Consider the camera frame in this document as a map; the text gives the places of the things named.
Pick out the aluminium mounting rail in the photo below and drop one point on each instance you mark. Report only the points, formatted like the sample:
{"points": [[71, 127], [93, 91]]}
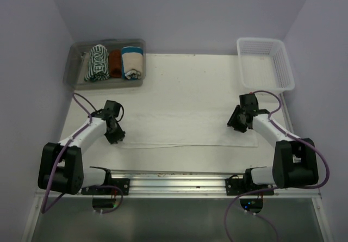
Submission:
{"points": [[193, 185]]}

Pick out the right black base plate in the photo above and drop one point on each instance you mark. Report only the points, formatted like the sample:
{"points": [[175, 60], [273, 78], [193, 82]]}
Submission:
{"points": [[240, 184]]}

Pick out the clear grey plastic bin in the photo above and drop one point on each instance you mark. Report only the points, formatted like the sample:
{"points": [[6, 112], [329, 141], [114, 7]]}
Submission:
{"points": [[77, 65]]}

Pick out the beige teal rolled towel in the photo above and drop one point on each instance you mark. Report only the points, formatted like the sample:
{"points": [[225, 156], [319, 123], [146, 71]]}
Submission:
{"points": [[132, 59]]}

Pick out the white plastic basket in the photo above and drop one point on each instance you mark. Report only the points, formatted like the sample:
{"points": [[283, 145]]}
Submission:
{"points": [[264, 65]]}

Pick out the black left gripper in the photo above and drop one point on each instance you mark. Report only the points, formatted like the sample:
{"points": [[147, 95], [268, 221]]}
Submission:
{"points": [[112, 139]]}

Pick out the green white striped towel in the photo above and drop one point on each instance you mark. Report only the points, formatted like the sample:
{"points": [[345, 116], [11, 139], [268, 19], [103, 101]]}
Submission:
{"points": [[98, 67]]}

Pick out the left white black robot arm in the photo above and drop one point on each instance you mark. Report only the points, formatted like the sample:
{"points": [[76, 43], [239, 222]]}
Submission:
{"points": [[61, 167]]}

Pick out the brown rolled towel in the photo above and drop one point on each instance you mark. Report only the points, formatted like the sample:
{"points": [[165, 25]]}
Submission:
{"points": [[115, 64]]}

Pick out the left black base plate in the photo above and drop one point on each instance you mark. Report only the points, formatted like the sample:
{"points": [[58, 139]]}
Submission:
{"points": [[113, 186]]}

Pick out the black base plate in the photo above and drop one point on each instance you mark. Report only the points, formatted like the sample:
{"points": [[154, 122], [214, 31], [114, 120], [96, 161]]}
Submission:
{"points": [[240, 184], [113, 186]]}

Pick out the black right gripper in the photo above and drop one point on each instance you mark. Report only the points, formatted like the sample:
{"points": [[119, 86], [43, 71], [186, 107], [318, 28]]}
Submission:
{"points": [[232, 122]]}

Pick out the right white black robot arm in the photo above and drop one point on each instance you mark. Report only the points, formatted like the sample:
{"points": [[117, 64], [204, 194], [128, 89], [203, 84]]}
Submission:
{"points": [[294, 163]]}

